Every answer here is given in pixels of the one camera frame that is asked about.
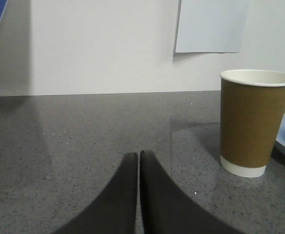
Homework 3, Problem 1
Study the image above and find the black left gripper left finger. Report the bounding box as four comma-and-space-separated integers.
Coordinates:
54, 153, 138, 234

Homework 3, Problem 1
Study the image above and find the brown paper cup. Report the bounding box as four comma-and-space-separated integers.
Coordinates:
220, 69, 285, 178

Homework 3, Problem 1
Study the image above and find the white paper sheet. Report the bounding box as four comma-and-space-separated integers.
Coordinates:
175, 0, 250, 53

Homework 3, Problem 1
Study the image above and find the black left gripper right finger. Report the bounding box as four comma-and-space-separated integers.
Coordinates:
140, 150, 240, 234

